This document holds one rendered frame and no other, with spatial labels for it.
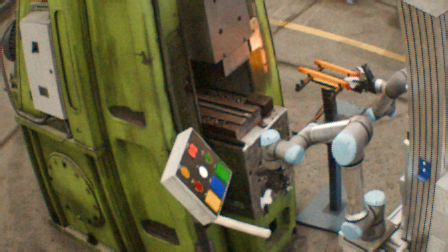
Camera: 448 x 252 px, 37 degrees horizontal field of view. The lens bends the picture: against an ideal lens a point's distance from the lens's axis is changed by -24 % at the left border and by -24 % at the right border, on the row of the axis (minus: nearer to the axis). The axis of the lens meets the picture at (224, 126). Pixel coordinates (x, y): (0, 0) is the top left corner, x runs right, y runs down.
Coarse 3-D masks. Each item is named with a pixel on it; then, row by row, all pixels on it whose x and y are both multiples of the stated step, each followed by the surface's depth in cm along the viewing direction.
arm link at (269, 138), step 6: (264, 132) 347; (270, 132) 346; (276, 132) 346; (264, 138) 344; (270, 138) 343; (276, 138) 344; (264, 144) 345; (270, 144) 344; (264, 150) 347; (270, 150) 344; (264, 156) 349; (270, 156) 347
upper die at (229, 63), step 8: (240, 48) 395; (248, 48) 401; (232, 56) 392; (240, 56) 397; (248, 56) 402; (192, 64) 400; (200, 64) 396; (208, 64) 393; (216, 64) 390; (224, 64) 388; (232, 64) 393; (240, 64) 398; (208, 72) 396; (216, 72) 393; (224, 72) 390
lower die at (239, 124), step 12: (204, 96) 434; (216, 96) 432; (204, 108) 425; (216, 108) 422; (252, 108) 418; (204, 120) 418; (228, 120) 413; (240, 120) 412; (252, 120) 416; (228, 132) 410; (240, 132) 410
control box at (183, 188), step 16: (192, 128) 375; (176, 144) 371; (192, 144) 369; (176, 160) 357; (192, 160) 363; (176, 176) 348; (192, 176) 357; (208, 176) 367; (176, 192) 352; (192, 192) 352; (224, 192) 371; (192, 208) 356; (208, 208) 355
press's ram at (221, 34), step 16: (192, 0) 368; (208, 0) 366; (224, 0) 376; (240, 0) 386; (192, 16) 374; (208, 16) 370; (224, 16) 379; (240, 16) 390; (192, 32) 380; (208, 32) 374; (224, 32) 382; (240, 32) 393; (192, 48) 386; (208, 48) 380; (224, 48) 385
